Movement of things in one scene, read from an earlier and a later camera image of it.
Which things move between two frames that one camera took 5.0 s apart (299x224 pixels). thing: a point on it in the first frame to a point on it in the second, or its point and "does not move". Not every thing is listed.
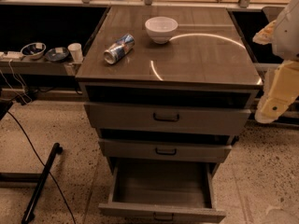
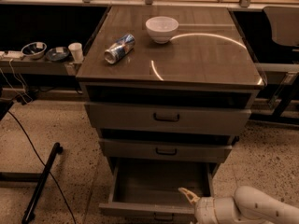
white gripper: [288, 35] to [204, 208]
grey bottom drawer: [161, 190] does not move
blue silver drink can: [121, 47] does not move
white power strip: [11, 54] does not move
